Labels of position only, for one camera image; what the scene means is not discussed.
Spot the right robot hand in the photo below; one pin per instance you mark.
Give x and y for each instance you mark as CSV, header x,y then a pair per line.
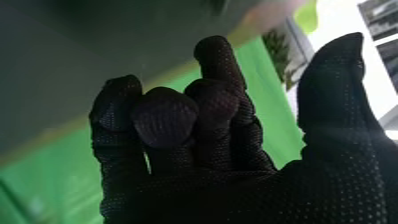
x,y
237,186

